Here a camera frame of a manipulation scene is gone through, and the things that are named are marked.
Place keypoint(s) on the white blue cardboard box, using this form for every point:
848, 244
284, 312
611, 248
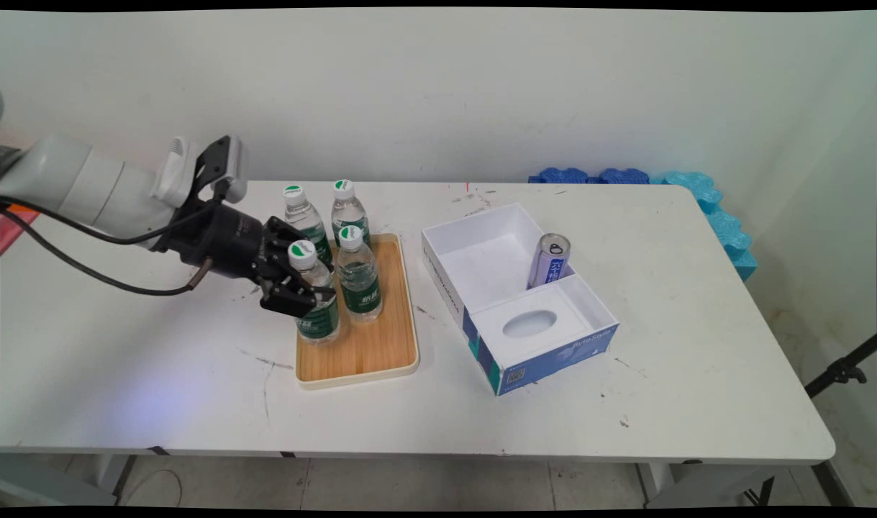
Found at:
532, 324

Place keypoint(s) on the dark blue foam mat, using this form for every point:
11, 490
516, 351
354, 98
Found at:
624, 175
562, 175

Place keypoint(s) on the black tripod leg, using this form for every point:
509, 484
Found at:
841, 373

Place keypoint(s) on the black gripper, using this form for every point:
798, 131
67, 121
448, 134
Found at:
226, 241

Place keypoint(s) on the light blue foam mat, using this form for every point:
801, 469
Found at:
722, 223

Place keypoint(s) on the orange foam mat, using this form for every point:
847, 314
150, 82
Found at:
22, 208

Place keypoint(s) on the black stand leg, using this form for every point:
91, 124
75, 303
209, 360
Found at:
834, 483

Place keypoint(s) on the water bottle green label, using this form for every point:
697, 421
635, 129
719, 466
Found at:
360, 284
349, 212
321, 325

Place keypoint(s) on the water bottle text label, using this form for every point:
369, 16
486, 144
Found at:
305, 219

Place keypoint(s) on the white table leg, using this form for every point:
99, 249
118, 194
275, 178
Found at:
111, 471

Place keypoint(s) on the pink foam mat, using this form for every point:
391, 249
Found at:
12, 232

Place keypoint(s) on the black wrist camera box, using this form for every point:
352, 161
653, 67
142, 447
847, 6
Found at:
221, 162

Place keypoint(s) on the silver blue drink can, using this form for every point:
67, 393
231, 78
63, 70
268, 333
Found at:
550, 262

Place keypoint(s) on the wooden tray cream rim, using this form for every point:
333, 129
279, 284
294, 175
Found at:
366, 349

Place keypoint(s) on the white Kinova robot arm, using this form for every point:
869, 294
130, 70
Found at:
85, 187

